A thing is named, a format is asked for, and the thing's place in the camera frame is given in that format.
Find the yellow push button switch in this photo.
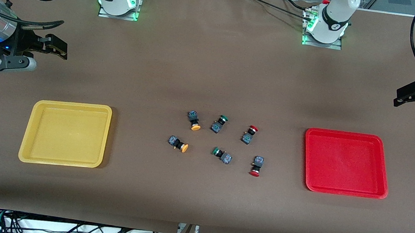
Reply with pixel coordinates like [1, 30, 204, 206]
[167, 134, 190, 154]
[186, 110, 203, 132]

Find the red push button switch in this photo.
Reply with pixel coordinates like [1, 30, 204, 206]
[248, 155, 265, 178]
[240, 124, 259, 146]

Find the yellow plastic tray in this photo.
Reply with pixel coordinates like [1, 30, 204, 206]
[17, 96, 114, 172]

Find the red plastic tray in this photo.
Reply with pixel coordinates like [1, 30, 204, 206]
[299, 127, 395, 201]

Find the brown table cover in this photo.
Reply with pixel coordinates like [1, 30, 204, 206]
[0, 0, 415, 233]

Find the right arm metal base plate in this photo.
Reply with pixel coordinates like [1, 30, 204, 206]
[98, 0, 144, 23]

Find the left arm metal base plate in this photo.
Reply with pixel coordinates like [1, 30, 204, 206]
[300, 7, 347, 51]

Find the black cable on table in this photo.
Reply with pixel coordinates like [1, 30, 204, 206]
[237, 0, 315, 19]

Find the green push button switch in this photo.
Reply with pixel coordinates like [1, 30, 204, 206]
[211, 146, 234, 165]
[210, 113, 230, 135]

